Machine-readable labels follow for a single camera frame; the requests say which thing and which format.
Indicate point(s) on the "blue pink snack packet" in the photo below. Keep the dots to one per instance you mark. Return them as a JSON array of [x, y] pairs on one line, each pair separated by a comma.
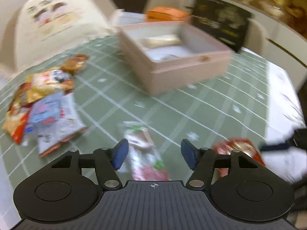
[[46, 110]]

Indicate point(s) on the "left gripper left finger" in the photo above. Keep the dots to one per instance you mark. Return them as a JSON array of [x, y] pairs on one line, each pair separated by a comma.
[[105, 162]]

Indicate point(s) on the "green grid tablecloth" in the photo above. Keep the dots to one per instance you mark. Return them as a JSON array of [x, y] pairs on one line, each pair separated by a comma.
[[107, 94]]

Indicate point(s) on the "brown wrapped pastry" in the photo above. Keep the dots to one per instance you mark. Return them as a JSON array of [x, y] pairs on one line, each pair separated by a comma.
[[75, 63]]

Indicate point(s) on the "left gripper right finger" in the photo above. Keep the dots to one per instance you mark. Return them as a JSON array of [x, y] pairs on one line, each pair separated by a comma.
[[205, 161]]

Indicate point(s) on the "black gift box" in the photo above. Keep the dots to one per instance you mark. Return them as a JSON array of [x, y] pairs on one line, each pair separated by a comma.
[[224, 21]]

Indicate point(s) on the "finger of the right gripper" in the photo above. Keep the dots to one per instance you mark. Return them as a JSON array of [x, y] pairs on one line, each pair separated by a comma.
[[275, 147]]

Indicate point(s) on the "beige chair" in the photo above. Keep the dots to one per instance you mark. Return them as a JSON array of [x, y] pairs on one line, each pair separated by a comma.
[[256, 38]]

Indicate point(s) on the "lollipop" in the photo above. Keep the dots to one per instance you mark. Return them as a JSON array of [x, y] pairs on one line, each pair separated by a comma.
[[144, 158]]

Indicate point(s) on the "red yellow snack bag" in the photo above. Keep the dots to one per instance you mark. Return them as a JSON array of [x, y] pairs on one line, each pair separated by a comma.
[[17, 114]]

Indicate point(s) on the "orange carton box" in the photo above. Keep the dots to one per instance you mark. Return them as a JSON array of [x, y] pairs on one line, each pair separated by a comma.
[[162, 13]]

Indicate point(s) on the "white orange snack bag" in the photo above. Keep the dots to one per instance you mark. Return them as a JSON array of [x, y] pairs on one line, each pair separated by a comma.
[[52, 135]]

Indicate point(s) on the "pink cardboard box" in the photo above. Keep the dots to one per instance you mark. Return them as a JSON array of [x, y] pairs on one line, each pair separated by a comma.
[[199, 56]]

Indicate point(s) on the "yellow panda snack bag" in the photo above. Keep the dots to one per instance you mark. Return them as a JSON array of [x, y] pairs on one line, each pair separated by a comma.
[[40, 85]]

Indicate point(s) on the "dark red snack packet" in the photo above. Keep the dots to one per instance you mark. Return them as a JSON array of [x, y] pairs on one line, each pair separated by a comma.
[[242, 144]]

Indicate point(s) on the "cream snack pack in box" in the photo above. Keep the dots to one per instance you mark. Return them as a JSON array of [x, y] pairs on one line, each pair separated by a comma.
[[161, 41]]

